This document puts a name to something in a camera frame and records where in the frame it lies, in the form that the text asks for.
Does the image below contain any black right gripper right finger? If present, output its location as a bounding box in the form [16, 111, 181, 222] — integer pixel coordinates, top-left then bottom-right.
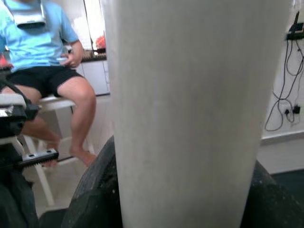
[243, 160, 304, 228]

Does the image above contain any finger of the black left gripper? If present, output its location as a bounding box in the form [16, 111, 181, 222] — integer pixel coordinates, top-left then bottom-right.
[0, 171, 40, 228]

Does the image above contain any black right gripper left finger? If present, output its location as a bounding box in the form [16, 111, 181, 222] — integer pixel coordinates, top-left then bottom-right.
[60, 135, 124, 228]

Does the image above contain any white plastic table leg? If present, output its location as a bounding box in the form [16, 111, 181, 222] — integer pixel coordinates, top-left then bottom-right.
[104, 0, 294, 228]

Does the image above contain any white plastic chair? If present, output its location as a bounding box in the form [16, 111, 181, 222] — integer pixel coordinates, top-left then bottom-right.
[14, 95, 95, 207]

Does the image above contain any person in blue shirt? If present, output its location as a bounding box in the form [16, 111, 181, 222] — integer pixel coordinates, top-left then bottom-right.
[0, 0, 98, 168]

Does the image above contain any white kitchen cabinet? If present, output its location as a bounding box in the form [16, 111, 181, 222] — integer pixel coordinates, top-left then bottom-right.
[76, 60, 111, 97]

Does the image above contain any grey headset device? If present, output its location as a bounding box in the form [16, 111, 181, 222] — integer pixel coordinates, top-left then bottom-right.
[4, 0, 47, 29]

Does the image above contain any red orange object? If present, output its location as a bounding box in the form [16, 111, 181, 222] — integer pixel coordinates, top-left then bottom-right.
[95, 35, 107, 48]

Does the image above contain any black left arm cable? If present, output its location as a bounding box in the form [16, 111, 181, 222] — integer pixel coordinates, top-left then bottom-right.
[0, 66, 31, 107]

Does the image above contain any black wall cable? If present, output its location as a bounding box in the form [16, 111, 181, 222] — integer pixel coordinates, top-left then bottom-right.
[291, 39, 304, 78]
[265, 39, 294, 133]

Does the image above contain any black wall power strip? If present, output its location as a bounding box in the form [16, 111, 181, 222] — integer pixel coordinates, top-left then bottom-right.
[286, 21, 304, 40]

